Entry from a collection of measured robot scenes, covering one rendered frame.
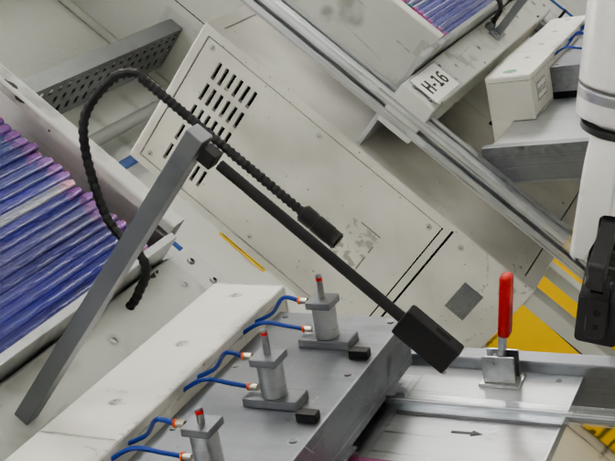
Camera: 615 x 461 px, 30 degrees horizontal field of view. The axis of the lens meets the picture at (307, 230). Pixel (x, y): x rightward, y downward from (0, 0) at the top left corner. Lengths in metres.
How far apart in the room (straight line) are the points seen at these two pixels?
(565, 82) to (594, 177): 1.28
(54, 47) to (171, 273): 3.08
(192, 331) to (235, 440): 0.18
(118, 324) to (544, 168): 0.91
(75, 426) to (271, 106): 1.12
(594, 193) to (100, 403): 0.43
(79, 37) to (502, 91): 2.57
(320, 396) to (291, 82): 1.09
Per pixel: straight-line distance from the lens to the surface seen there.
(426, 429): 1.01
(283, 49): 2.06
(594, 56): 0.85
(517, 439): 0.99
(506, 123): 2.04
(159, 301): 1.17
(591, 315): 0.89
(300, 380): 0.99
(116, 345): 1.10
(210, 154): 0.79
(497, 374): 1.06
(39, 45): 4.21
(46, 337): 1.04
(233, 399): 0.98
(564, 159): 1.83
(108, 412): 0.96
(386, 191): 1.94
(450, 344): 0.77
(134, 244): 0.85
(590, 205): 0.86
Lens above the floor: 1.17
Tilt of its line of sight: 6 degrees up
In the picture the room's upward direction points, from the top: 50 degrees counter-clockwise
